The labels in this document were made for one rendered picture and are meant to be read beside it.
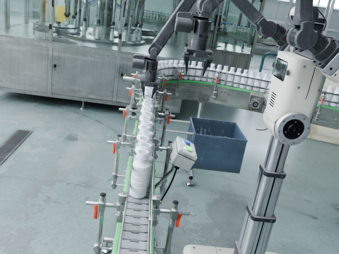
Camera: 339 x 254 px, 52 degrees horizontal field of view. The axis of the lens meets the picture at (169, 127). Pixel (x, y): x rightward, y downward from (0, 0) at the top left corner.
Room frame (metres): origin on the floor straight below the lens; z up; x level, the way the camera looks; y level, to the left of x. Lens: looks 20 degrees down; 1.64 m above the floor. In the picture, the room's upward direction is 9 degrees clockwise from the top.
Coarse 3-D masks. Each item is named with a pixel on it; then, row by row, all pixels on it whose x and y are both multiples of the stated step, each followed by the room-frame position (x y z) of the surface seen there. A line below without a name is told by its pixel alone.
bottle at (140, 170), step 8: (144, 152) 1.07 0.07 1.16; (136, 160) 1.05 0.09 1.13; (144, 160) 1.04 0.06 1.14; (136, 168) 1.03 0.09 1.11; (144, 168) 1.03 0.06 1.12; (136, 176) 1.03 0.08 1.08; (144, 176) 1.03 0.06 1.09; (136, 184) 1.03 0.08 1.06; (144, 184) 1.03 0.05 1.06; (136, 192) 1.03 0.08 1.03; (144, 192) 1.04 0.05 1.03
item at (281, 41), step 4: (284, 28) 1.81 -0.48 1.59; (280, 32) 1.78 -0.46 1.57; (284, 32) 1.79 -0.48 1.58; (272, 36) 1.80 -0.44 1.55; (276, 36) 1.79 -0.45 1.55; (280, 36) 1.78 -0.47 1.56; (284, 36) 1.78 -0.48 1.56; (276, 40) 1.81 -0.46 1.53; (280, 40) 1.78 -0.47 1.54; (284, 40) 1.78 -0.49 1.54; (280, 44) 1.80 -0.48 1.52; (284, 44) 1.78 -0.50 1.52; (288, 44) 1.78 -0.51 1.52; (276, 48) 1.83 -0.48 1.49; (280, 48) 1.80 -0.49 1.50; (284, 48) 1.77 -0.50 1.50
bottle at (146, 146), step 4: (144, 144) 1.13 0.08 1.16; (148, 144) 1.13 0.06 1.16; (140, 148) 1.12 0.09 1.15; (144, 148) 1.10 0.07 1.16; (148, 148) 1.10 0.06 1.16; (136, 156) 1.11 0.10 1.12; (148, 156) 1.10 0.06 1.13; (148, 160) 1.09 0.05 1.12; (152, 160) 1.11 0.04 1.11; (148, 180) 1.10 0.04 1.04; (148, 184) 1.11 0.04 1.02
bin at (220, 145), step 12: (180, 120) 2.14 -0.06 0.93; (192, 120) 2.20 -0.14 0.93; (204, 120) 2.20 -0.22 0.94; (216, 120) 2.21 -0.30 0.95; (180, 132) 1.93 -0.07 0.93; (192, 132) 2.01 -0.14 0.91; (204, 132) 2.20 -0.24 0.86; (216, 132) 2.21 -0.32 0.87; (228, 132) 2.22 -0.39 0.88; (240, 132) 2.07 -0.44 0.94; (204, 144) 1.90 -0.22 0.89; (216, 144) 1.90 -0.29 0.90; (228, 144) 1.91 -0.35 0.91; (240, 144) 1.91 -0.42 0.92; (204, 156) 1.90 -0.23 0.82; (216, 156) 1.90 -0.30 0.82; (228, 156) 1.91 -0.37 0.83; (240, 156) 1.92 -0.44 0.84; (204, 168) 1.90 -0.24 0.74; (216, 168) 1.91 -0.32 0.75; (228, 168) 1.91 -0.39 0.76; (240, 168) 1.92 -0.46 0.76
